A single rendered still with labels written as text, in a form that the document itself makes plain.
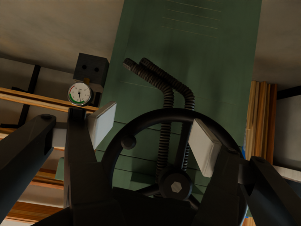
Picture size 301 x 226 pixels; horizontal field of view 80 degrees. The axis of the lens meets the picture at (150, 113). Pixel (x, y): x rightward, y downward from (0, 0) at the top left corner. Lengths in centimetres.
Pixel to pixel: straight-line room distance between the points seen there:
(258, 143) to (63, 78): 282
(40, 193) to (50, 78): 176
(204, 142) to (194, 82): 42
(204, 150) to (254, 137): 186
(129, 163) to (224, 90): 36
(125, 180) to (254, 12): 66
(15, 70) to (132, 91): 313
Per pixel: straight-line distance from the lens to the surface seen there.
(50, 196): 333
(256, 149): 200
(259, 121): 202
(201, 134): 17
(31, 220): 293
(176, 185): 35
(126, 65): 47
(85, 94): 50
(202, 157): 16
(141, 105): 54
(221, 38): 65
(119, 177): 55
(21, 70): 354
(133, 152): 53
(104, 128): 17
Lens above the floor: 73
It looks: 7 degrees down
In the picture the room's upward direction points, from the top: 169 degrees counter-clockwise
